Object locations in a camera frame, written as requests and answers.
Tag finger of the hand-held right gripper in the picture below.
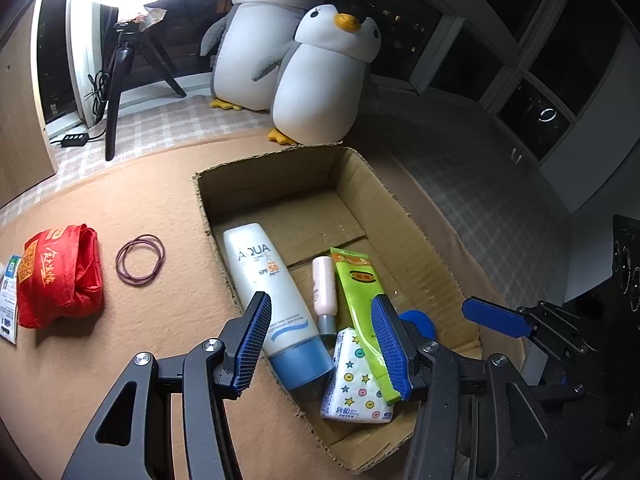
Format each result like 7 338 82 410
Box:
461 296 598 358
522 367 588 403

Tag red cloth bag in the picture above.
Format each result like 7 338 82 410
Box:
17 224 105 330

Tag large penguin plush toy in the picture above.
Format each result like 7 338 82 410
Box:
200 0 326 111

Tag checked bed sheet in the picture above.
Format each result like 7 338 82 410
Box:
0 77 573 306

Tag black coiled cable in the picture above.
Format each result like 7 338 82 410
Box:
85 70 111 136

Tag white bottle with blue cap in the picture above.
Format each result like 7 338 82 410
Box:
222 222 337 390

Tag black tripod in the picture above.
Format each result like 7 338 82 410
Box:
104 20 187 162

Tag white tissue pack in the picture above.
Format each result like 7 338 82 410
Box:
320 327 396 423

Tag green tube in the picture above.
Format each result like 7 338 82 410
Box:
330 246 403 403

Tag blue round lid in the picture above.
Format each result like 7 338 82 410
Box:
399 310 437 343

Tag small penguin plush toy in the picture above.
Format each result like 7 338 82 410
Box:
266 4 383 146

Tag dark hair ties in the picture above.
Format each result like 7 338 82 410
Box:
116 234 166 287

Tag white package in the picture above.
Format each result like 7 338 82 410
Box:
0 254 23 347

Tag cardboard box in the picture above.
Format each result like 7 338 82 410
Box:
192 144 526 473

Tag large light wooden panel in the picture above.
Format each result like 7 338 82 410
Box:
0 0 58 208

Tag white window frame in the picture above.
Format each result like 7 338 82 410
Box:
65 0 108 128

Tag small pink bottle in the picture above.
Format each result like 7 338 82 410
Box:
311 256 338 337

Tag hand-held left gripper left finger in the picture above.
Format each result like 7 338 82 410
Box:
60 290 273 480

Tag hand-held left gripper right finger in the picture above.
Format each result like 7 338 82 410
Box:
370 293 578 480

